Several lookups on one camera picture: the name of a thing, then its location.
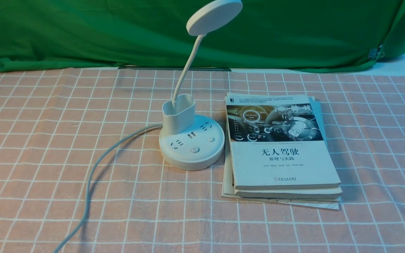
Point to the top self-driving book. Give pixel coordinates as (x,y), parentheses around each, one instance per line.
(280,154)

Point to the pink checkered tablecloth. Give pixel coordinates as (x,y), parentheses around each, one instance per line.
(55,124)

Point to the metal binder clip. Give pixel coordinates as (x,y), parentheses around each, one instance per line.
(376,53)

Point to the green backdrop cloth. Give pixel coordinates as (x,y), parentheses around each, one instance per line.
(309,35)

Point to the bottom thin booklet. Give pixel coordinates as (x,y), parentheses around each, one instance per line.
(228,187)

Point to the white desk lamp with sockets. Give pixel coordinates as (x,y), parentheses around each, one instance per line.
(187,140)

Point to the middle book in stack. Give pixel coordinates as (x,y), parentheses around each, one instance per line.
(294,193)

